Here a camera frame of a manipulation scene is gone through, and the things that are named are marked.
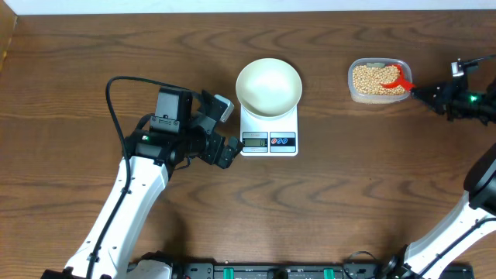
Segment brown cardboard side panel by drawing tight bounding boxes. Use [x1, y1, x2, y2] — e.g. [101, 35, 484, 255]
[0, 0, 18, 68]

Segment white digital kitchen scale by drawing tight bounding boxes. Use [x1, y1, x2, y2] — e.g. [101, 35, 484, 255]
[240, 106, 298, 157]

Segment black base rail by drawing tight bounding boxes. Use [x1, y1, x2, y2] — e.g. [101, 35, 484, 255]
[127, 261, 476, 279]

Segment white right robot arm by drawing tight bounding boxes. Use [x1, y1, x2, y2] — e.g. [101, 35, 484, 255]
[378, 77, 495, 279]

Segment red plastic measuring scoop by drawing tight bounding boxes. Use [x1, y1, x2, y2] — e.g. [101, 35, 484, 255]
[381, 64, 415, 91]

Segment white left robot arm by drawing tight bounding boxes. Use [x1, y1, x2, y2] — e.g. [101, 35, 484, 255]
[42, 112, 242, 279]

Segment clear container of soybeans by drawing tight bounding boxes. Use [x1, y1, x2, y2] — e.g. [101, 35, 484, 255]
[348, 58, 413, 104]

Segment cream plastic bowl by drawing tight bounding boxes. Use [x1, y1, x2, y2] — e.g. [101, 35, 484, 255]
[236, 58, 303, 118]

